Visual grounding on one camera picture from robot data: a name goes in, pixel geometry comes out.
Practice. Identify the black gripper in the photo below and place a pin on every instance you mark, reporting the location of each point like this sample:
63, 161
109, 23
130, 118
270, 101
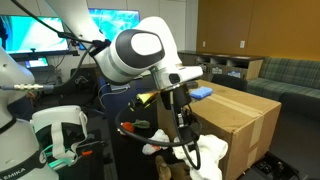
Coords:
176, 118

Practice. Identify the blue sponge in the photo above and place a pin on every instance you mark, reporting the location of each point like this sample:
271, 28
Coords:
201, 92

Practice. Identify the white towel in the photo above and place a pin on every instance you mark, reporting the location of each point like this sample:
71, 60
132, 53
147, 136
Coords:
212, 150

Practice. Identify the white plush toy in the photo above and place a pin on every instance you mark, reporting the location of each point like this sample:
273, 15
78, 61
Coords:
159, 136

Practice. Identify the brown plush moose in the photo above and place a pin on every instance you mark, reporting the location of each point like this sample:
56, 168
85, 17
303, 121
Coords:
176, 171

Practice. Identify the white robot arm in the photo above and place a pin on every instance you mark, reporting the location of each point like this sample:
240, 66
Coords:
148, 46

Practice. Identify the black chair behind box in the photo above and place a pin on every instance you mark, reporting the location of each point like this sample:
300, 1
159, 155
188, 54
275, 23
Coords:
230, 81

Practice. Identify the large cardboard box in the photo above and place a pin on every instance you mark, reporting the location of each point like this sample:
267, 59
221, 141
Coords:
245, 121

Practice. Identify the red and green plush radish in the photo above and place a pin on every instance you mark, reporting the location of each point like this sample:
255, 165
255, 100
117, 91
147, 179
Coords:
132, 126

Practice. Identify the wooden cabinet counter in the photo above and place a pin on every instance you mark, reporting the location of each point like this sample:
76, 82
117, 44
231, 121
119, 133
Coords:
243, 67

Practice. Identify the green plaid sofa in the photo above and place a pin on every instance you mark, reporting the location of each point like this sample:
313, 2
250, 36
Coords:
295, 83

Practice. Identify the white VR headset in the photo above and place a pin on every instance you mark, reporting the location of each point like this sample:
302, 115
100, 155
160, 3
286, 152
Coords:
55, 119

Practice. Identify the black power strip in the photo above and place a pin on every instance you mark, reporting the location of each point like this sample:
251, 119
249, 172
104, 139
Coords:
273, 168

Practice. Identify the right wall monitor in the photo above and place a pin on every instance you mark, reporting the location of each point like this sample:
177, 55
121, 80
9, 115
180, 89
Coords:
113, 21

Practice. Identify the wall monitor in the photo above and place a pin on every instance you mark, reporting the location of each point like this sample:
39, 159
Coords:
113, 21
24, 34

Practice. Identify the left wall monitor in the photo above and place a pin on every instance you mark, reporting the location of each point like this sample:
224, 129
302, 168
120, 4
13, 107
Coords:
24, 34

